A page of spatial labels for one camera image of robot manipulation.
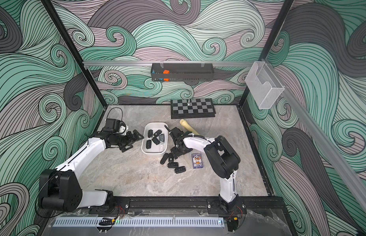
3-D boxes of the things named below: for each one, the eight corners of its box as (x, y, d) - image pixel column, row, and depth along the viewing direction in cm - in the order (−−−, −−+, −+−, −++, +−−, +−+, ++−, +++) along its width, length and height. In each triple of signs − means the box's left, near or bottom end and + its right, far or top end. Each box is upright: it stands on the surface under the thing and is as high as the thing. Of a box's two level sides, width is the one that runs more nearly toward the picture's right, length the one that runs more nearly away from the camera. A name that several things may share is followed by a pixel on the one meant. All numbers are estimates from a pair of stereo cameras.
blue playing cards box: (192, 168, 88) (192, 166, 87) (191, 154, 94) (191, 153, 92) (202, 168, 88) (203, 166, 87) (201, 154, 94) (201, 153, 92)
